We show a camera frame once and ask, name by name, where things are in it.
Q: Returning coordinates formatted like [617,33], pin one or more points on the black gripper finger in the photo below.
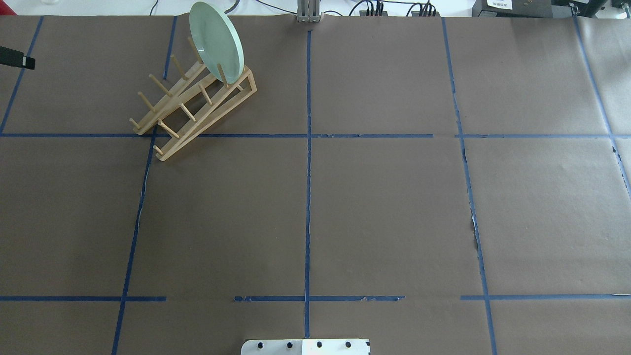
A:
[14,58]

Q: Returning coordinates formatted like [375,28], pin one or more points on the wooden plate rack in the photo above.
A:
[197,101]

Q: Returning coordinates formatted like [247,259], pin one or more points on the grey aluminium post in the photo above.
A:
[308,11]

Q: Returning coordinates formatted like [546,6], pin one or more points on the light green round plate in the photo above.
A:
[217,42]

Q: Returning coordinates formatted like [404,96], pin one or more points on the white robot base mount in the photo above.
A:
[325,346]

